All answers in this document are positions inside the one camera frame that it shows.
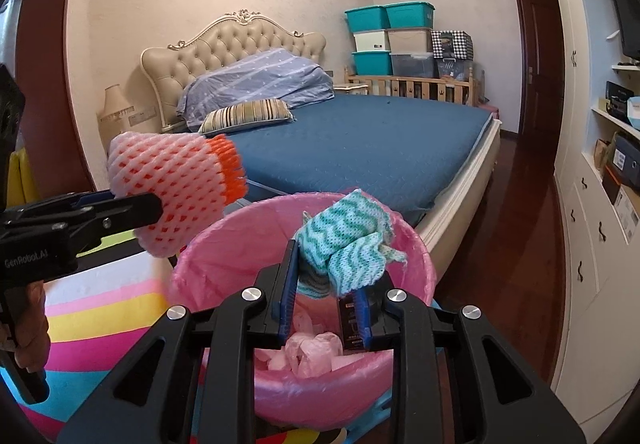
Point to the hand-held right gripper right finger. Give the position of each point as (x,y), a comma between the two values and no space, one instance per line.
(362,319)

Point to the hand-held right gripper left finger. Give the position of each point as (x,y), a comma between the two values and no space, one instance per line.
(287,284)

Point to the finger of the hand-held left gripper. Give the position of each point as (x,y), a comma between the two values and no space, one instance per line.
(130,214)
(92,198)

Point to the orange pink foam fruit net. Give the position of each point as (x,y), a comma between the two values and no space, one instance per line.
(170,184)

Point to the pink-lined waste bin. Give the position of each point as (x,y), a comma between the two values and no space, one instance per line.
(240,234)

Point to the green wavy striped cloth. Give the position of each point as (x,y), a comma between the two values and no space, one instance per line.
(350,234)

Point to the person's left hand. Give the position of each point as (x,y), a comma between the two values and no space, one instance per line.
(36,324)

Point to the beige table lamp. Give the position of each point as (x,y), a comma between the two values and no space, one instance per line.
(116,113)

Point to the colourful striped tablecloth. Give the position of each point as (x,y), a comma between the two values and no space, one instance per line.
(100,314)

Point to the striped pillow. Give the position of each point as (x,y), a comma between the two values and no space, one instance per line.
(245,116)

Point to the blue bed mattress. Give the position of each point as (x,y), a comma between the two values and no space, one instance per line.
(375,148)

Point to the brown wooden panel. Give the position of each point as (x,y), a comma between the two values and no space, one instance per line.
(60,23)

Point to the lilac duvet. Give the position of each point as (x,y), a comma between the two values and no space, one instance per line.
(270,78)

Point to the beige tufted headboard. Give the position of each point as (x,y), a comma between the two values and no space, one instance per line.
(225,43)

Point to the white nightstand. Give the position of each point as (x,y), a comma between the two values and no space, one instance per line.
(350,88)

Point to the white built-in cabinet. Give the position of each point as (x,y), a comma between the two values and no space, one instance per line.
(580,299)

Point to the teal storage box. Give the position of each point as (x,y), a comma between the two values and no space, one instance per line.
(367,19)
(410,14)
(372,63)

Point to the clear storage box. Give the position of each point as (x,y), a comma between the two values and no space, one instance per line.
(412,65)

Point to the white storage box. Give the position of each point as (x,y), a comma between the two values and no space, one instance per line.
(371,41)

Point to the beige storage box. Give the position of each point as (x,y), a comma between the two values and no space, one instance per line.
(410,41)

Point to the checkered storage bag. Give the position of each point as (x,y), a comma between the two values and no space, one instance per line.
(452,45)

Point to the brown wooden door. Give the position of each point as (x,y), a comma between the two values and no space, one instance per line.
(540,63)

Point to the black carton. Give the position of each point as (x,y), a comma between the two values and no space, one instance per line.
(617,98)

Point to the light blue carton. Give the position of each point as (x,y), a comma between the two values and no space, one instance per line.
(635,112)

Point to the wooden crib rail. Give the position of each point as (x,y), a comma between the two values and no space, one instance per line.
(415,86)

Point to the black wall television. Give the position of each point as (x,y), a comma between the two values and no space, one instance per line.
(627,13)

